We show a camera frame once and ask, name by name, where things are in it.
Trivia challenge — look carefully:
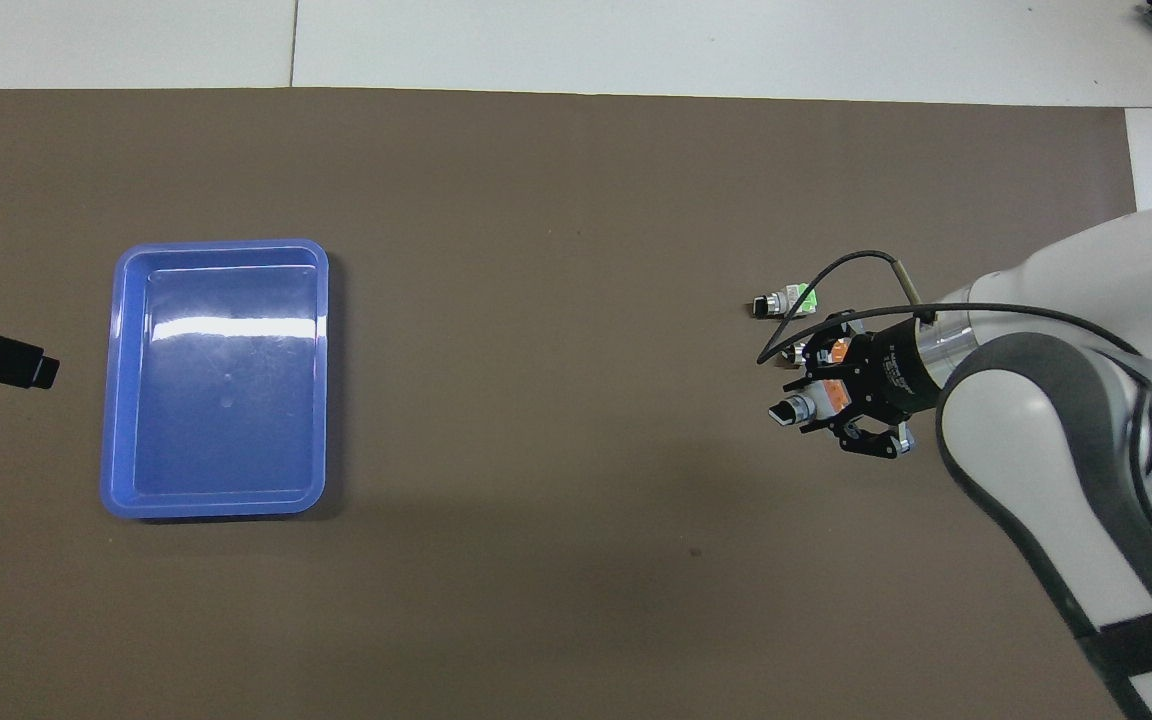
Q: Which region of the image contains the green selector switch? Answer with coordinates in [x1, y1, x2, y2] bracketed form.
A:
[750, 283, 823, 322]

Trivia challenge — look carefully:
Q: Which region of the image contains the brown table mat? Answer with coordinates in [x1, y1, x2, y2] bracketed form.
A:
[0, 88, 1152, 720]

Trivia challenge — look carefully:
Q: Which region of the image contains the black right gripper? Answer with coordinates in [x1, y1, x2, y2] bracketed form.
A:
[783, 311, 943, 462]

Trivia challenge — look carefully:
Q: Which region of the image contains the blue plastic tray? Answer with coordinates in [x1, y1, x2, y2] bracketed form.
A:
[100, 238, 330, 521]

